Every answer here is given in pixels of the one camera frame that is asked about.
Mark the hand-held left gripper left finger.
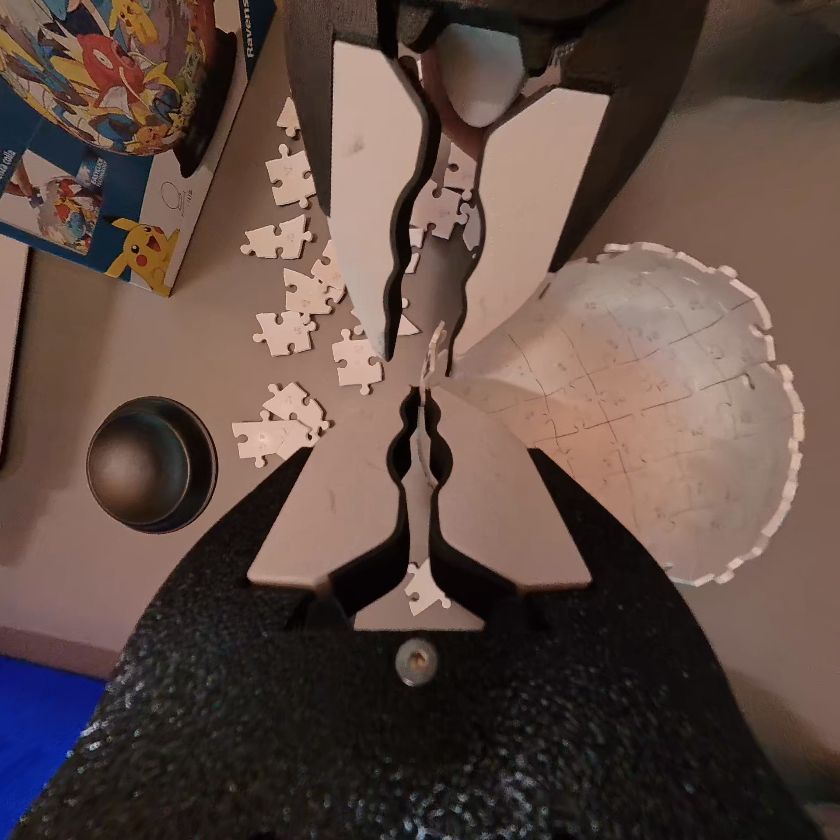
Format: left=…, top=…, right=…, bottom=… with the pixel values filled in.
left=247, top=386, right=422, bottom=616

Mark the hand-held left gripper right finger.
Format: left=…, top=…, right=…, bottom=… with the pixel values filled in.
left=427, top=387, right=593, bottom=616

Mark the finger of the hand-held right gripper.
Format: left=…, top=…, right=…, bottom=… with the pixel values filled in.
left=448, top=87, right=613, bottom=379
left=330, top=39, right=442, bottom=363

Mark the half-built colourful puzzle ball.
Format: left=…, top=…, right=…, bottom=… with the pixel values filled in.
left=420, top=241, right=806, bottom=587

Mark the single white curved jigsaw piece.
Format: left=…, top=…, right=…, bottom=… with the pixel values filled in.
left=417, top=320, right=448, bottom=490

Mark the pile of puzzle pieces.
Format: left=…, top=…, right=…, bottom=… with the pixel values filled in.
left=231, top=97, right=488, bottom=618

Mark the colourful cardboard puzzle box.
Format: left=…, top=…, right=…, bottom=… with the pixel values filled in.
left=0, top=0, right=278, bottom=298

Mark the black round ball stand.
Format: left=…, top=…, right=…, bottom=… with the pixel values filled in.
left=85, top=395, right=219, bottom=534

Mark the blue plastic bin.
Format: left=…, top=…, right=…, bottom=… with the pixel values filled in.
left=0, top=653, right=107, bottom=840

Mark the person's right hand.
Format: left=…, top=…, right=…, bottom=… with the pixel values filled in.
left=422, top=56, right=487, bottom=161

